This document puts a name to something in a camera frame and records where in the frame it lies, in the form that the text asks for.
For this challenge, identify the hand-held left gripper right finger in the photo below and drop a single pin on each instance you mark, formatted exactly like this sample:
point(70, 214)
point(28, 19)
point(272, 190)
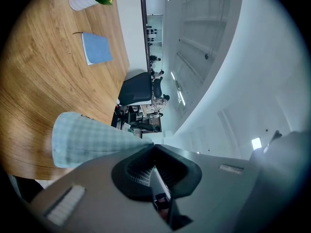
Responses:
point(213, 193)

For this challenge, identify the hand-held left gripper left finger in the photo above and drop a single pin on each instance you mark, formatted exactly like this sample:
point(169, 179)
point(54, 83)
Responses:
point(102, 198)

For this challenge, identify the light teal printed pouch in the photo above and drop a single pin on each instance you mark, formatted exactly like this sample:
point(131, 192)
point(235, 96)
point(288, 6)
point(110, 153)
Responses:
point(87, 139)

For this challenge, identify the black mesh office chair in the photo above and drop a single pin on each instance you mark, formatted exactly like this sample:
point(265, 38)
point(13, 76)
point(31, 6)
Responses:
point(158, 87)

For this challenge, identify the blue notebook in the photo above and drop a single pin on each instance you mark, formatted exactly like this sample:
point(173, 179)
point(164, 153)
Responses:
point(97, 48)

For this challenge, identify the white shelving unit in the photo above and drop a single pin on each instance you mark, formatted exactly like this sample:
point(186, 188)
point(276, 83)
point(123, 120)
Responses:
point(155, 29)

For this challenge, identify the white board panel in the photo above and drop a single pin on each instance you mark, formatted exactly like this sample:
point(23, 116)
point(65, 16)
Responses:
point(131, 25)

